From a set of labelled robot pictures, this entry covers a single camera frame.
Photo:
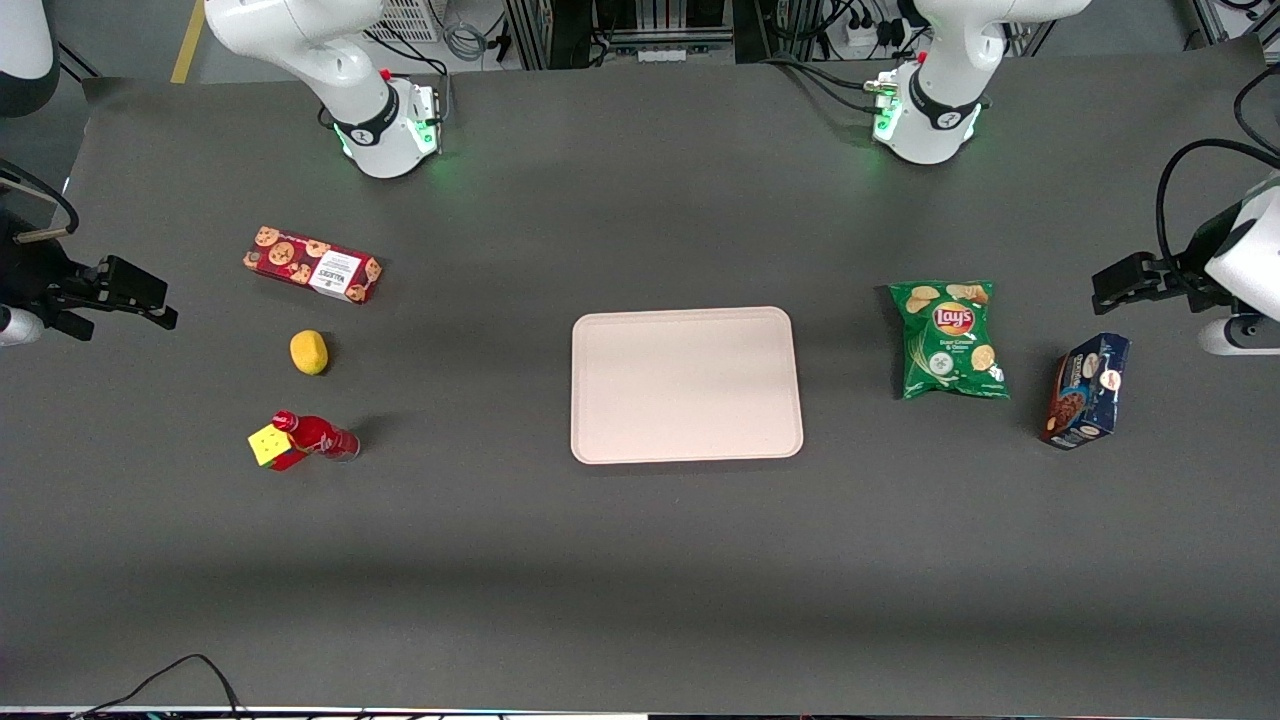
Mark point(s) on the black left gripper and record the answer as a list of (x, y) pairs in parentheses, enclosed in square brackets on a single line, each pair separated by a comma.
[(1192, 263)]

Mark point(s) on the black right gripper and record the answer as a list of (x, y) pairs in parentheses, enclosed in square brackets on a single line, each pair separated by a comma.
[(30, 275)]

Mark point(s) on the red coke bottle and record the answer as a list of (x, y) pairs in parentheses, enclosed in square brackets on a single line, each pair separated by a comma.
[(320, 435)]

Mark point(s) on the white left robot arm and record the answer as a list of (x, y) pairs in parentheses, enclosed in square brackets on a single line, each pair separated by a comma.
[(940, 110)]

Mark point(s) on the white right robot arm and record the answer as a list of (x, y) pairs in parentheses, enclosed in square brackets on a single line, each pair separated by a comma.
[(350, 70)]

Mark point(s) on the beige plastic tray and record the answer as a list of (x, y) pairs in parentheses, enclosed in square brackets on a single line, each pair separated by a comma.
[(686, 385)]

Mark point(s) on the dark blue cookie box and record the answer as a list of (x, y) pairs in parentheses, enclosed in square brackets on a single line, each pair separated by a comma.
[(1088, 392)]

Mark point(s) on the red cookie box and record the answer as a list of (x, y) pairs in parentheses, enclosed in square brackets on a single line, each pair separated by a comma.
[(310, 264)]

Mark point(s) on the yellow lemon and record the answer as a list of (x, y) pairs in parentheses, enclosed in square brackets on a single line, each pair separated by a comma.
[(309, 352)]

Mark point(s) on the colourful rubik's cube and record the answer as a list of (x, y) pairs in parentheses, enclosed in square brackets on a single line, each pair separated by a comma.
[(266, 446)]

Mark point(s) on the green Lay's chips bag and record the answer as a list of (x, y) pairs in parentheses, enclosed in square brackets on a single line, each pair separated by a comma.
[(948, 345)]

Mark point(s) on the white power strip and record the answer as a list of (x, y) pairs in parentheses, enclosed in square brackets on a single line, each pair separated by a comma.
[(868, 35)]

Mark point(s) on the white perforated panel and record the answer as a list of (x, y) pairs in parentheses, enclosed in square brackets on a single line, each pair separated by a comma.
[(412, 18)]

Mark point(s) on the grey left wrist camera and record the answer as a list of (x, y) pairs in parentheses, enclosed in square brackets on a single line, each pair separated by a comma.
[(1235, 335)]

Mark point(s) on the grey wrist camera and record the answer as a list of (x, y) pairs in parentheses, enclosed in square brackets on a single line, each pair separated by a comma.
[(18, 326), (1235, 335)]

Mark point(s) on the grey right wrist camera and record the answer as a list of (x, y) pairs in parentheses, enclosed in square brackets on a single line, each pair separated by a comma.
[(18, 326)]

